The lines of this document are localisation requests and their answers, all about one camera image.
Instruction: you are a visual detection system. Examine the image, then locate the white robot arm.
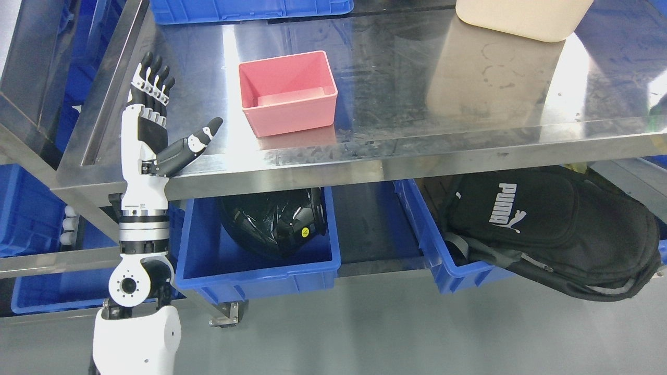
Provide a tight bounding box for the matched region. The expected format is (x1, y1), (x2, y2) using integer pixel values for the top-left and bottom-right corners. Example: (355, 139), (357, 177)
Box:
(92, 209), (181, 374)

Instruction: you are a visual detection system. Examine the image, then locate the blue bin with helmet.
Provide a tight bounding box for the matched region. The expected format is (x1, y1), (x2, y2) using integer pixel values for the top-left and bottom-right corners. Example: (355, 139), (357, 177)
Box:
(175, 186), (341, 304)

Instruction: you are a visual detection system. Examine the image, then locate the blue bin at table back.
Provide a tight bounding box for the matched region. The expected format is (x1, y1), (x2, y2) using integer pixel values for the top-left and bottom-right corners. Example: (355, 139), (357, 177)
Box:
(150, 1), (355, 24)

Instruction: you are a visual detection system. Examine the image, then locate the blue bin lower left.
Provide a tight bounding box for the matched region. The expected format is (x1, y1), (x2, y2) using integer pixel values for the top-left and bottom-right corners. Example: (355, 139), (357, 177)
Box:
(1, 164), (112, 317)

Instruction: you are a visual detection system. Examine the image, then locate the beige plastic container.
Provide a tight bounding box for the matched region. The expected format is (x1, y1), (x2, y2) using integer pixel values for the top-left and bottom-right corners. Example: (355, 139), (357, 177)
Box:
(455, 1), (593, 43)

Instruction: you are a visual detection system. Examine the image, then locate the black glossy helmet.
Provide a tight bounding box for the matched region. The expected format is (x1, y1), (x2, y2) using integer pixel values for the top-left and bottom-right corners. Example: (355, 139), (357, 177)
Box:
(215, 187), (327, 259)

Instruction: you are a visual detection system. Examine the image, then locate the stainless steel table cart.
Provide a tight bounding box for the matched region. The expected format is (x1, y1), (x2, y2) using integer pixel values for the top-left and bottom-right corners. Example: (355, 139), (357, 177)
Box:
(51, 0), (667, 329)

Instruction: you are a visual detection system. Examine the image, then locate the black Puma backpack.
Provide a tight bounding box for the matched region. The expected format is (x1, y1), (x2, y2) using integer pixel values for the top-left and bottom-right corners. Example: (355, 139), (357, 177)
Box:
(438, 166), (663, 302)

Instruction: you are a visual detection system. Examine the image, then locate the pink plastic storage box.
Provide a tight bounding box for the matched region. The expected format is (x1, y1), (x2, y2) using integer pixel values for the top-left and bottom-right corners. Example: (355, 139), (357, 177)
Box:
(238, 50), (338, 138)

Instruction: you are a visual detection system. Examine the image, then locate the blue bin under backpack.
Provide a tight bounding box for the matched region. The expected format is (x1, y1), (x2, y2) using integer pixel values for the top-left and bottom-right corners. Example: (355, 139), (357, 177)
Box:
(393, 180), (515, 294)

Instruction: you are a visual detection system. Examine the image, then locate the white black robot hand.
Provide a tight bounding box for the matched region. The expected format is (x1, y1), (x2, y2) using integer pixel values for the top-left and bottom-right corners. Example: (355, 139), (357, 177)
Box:
(120, 52), (224, 216)

